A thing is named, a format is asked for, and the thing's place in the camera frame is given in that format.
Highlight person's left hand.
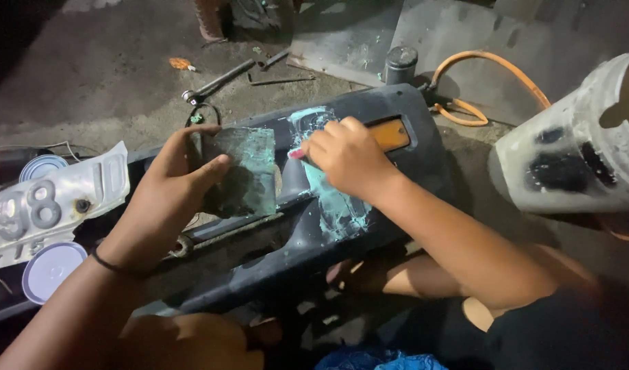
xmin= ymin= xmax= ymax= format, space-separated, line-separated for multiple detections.
xmin=98 ymin=124 xmax=233 ymax=271

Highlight person's right hand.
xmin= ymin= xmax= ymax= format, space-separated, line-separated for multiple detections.
xmin=300 ymin=116 xmax=401 ymax=202

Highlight pink-handled putty spreader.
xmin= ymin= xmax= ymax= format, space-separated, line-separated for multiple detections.
xmin=288 ymin=147 xmax=320 ymax=169

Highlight putty-smeared mixing board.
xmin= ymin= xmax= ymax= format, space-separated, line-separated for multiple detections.
xmin=200 ymin=126 xmax=278 ymax=219

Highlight orange rear reflector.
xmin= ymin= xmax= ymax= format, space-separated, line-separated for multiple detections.
xmin=365 ymin=117 xmax=413 ymax=154

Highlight thin metal rod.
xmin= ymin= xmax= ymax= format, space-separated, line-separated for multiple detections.
xmin=247 ymin=72 xmax=316 ymax=86

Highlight short dark metal bar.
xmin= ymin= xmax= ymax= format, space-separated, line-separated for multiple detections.
xmin=259 ymin=48 xmax=291 ymax=71

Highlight grey cylindrical canister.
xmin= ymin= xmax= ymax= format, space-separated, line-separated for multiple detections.
xmin=383 ymin=46 xmax=419 ymax=86

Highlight black motorcycle rear fender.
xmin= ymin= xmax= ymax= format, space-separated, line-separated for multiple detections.
xmin=0 ymin=83 xmax=456 ymax=330

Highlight steel ratchet wrench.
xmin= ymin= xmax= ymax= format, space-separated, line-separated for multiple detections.
xmin=181 ymin=58 xmax=257 ymax=104

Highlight grey metal sheet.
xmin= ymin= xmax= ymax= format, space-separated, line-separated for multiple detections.
xmin=286 ymin=0 xmax=629 ymax=126

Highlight blue plastic bag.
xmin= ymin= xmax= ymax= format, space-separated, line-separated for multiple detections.
xmin=314 ymin=348 xmax=449 ymax=370

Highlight white sanded body panel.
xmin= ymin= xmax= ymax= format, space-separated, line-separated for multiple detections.
xmin=488 ymin=44 xmax=629 ymax=217

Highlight black wrist band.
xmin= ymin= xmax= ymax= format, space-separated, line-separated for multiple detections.
xmin=90 ymin=248 xmax=140 ymax=276

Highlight bent metal licence plate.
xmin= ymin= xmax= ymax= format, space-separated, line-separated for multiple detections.
xmin=0 ymin=141 xmax=131 ymax=273

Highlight black shorts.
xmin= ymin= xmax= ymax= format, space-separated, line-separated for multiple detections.
xmin=481 ymin=280 xmax=629 ymax=370

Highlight dark red spray can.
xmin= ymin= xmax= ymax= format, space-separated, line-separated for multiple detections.
xmin=0 ymin=147 xmax=55 ymax=187

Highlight orange hose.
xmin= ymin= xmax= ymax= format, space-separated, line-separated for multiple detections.
xmin=430 ymin=50 xmax=552 ymax=127

